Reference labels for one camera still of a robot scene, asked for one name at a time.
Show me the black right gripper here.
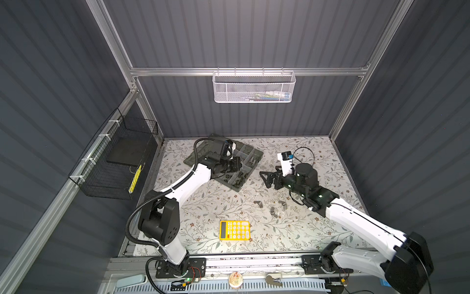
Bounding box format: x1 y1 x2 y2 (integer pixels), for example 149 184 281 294
259 164 306 199

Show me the green transparent organizer box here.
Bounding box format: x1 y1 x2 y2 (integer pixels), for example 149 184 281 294
197 133 264 192

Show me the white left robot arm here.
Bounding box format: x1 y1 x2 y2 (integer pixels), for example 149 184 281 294
126 137 242 266

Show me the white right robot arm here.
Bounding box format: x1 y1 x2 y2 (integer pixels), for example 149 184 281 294
259 163 434 294

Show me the yellow calculator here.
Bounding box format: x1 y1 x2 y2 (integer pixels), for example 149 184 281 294
219 220 251 241

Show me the round wooden object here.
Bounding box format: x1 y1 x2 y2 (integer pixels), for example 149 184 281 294
228 271 244 289

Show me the light blue flat device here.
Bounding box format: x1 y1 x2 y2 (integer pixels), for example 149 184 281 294
116 274 148 289

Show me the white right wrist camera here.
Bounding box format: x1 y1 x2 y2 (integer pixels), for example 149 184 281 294
277 151 294 176

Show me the white wire wall basket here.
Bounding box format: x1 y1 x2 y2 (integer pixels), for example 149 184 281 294
212 71 296 104

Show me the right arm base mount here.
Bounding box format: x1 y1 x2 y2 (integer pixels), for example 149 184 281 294
301 254 354 274

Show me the black corrugated cable hose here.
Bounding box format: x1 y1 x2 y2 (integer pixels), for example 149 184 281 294
124 137 214 294

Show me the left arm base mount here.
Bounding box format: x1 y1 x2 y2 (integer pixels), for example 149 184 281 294
155 257 207 279

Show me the black wire wall basket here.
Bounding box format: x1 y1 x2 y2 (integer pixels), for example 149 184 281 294
69 110 159 200

